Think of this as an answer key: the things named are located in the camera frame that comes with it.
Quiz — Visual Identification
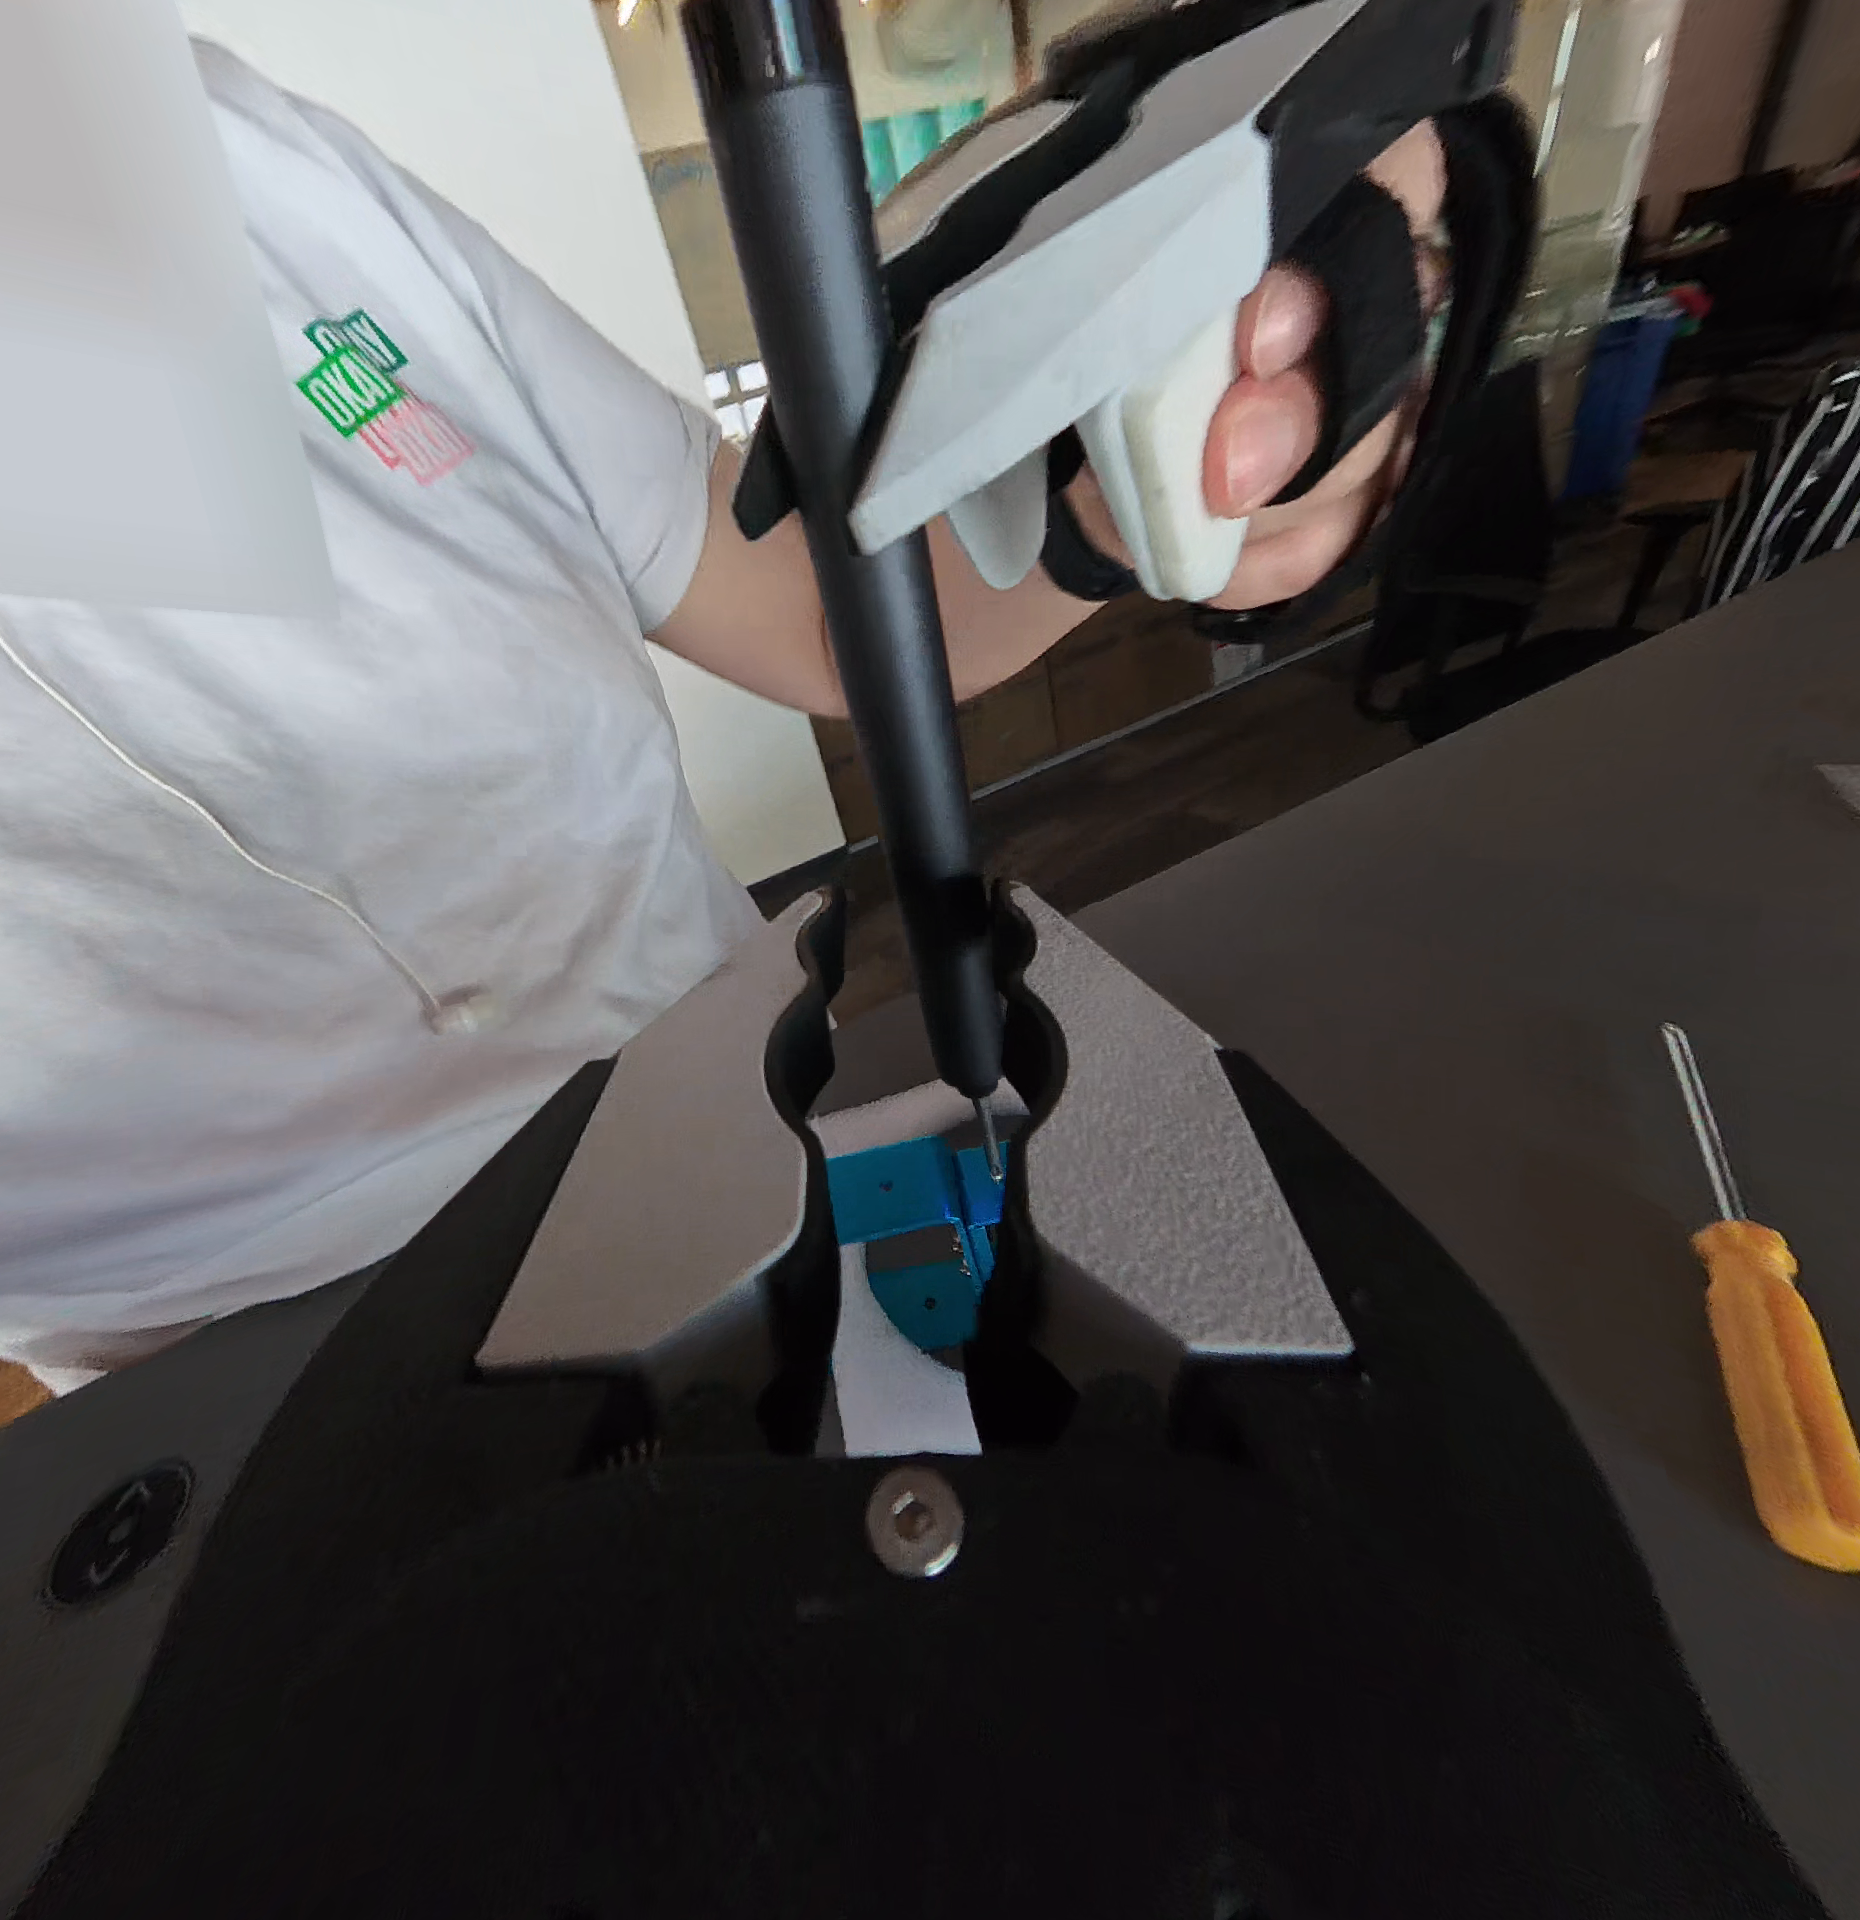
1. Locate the orange handled screwdriver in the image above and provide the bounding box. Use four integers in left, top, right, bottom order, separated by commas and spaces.
1660, 1023, 1860, 1574

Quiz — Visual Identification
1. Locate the black electric screwdriver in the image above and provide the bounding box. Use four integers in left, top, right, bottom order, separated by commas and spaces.
677, 0, 1009, 1191

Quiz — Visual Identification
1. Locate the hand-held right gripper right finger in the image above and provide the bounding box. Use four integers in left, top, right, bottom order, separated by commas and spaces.
965, 876, 1359, 1465

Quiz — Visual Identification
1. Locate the dark grey desk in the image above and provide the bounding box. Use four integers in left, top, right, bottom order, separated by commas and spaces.
0, 533, 1860, 1920

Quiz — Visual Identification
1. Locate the white wired earphone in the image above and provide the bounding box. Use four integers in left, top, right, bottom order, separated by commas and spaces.
0, 597, 498, 1039

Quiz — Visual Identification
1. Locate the blue metal servo bracket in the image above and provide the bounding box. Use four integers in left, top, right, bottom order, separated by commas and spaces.
828, 1142, 1009, 1360

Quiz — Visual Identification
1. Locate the black office chair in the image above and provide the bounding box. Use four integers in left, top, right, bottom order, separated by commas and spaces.
1356, 352, 1554, 722

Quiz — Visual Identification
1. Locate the person in white shirt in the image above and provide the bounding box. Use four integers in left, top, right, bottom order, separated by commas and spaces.
0, 37, 768, 1399

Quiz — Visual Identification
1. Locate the person's left forearm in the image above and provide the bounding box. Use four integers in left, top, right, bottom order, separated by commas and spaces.
643, 434, 1218, 715

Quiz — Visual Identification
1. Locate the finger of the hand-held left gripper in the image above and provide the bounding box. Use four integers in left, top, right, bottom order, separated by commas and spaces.
731, 0, 1389, 546
846, 127, 1278, 593

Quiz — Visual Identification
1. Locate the striped black white garment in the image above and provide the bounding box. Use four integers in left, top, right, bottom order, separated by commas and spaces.
1697, 355, 1860, 613

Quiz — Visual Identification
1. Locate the person's left hand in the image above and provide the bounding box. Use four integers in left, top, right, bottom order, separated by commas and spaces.
1200, 127, 1458, 615

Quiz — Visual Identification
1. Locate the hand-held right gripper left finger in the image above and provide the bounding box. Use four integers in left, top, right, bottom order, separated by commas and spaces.
471, 884, 858, 1465

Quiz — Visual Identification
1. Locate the blue recycling bin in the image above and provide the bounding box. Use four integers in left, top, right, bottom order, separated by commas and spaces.
1562, 301, 1685, 505

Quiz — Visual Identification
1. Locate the round black desk grommet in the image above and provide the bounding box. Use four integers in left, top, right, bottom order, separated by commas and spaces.
47, 1462, 197, 1611

